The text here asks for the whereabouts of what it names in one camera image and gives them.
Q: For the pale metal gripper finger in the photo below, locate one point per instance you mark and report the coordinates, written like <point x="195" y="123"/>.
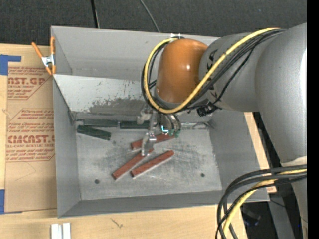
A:
<point x="144" y="147"/>
<point x="152" y="138"/>

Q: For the brown cardboard board, red print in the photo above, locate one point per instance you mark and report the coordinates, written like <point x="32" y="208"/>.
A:
<point x="30" y="173"/>

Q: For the grey metal bin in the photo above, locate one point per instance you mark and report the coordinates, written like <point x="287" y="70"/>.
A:
<point x="139" y="173"/>

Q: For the red-brown flat block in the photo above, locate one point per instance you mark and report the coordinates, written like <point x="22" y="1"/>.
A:
<point x="152" y="163"/>
<point x="136" y="144"/>
<point x="127" y="165"/>

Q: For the black cylinder on white bracket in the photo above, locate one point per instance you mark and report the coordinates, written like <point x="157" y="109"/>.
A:
<point x="205" y="110"/>

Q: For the dark green flat block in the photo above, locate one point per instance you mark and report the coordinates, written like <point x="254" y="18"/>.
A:
<point x="99" y="122"/>
<point x="94" y="132"/>
<point x="132" y="125"/>

